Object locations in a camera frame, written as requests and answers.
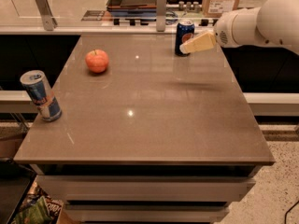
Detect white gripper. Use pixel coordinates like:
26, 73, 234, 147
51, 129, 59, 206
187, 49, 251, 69
179, 11, 238, 54

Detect blue pepsi can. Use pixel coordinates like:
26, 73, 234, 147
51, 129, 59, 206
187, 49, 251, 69
175, 19, 194, 56

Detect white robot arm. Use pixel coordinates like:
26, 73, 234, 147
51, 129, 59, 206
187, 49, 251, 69
179, 0, 299, 54

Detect silver blue redbull can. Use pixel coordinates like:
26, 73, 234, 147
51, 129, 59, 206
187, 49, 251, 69
20, 70, 62, 121

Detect stacked trays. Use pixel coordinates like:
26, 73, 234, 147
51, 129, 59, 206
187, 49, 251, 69
107, 0, 157, 18

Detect red apple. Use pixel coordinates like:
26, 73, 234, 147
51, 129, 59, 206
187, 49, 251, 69
85, 49, 109, 74

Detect grey upper drawer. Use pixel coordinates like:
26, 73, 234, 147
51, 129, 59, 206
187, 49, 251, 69
37, 175, 255, 202

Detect grey drawer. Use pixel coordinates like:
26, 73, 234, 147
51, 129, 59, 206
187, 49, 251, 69
65, 205, 228, 223
37, 175, 255, 202

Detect grey lower drawer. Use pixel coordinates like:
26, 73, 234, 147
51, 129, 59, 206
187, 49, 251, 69
65, 205, 228, 223

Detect green chip bag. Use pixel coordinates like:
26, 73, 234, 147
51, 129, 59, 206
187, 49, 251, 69
11, 196, 63, 224

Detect middle metal bracket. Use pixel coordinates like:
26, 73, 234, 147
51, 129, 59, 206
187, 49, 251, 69
156, 0, 166, 32

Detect metal bracket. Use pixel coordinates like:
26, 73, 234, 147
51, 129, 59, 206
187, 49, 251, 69
156, 0, 166, 32
35, 0, 57, 31

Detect left metal bracket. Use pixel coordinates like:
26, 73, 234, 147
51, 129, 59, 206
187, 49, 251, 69
35, 0, 57, 31

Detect black cable on floor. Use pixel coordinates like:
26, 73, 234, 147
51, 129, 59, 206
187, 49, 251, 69
283, 199, 299, 224

